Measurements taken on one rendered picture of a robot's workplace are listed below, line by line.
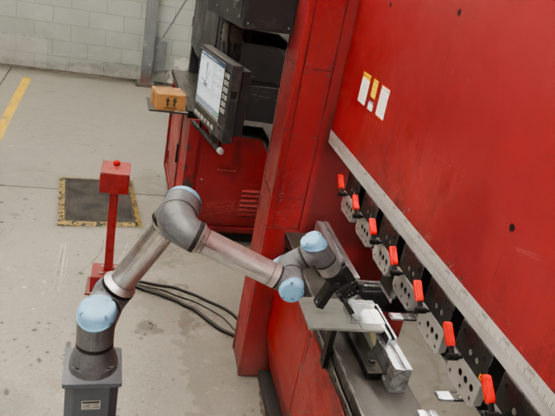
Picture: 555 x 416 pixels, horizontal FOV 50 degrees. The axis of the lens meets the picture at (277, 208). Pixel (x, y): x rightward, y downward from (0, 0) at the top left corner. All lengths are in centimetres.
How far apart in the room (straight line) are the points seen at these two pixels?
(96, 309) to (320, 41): 141
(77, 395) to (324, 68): 160
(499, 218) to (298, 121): 137
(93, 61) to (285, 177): 639
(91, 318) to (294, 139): 125
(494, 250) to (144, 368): 220
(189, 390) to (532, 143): 225
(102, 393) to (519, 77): 150
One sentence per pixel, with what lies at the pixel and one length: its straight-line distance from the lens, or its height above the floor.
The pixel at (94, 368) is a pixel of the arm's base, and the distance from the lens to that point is 200.
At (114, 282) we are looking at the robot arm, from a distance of 201.
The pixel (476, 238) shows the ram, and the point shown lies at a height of 153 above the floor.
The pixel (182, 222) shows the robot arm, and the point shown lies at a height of 134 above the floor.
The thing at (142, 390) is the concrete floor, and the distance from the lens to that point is 317.
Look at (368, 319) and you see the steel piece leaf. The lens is 210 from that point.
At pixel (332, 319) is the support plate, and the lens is 206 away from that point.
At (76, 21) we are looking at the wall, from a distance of 880.
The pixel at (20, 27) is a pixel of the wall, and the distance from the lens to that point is 889.
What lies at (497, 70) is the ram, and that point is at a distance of 159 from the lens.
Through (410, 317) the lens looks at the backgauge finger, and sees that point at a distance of 218.
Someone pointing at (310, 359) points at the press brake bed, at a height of 67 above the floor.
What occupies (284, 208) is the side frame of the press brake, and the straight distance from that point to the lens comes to 281.
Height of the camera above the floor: 210
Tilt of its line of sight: 23 degrees down
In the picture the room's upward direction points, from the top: 11 degrees clockwise
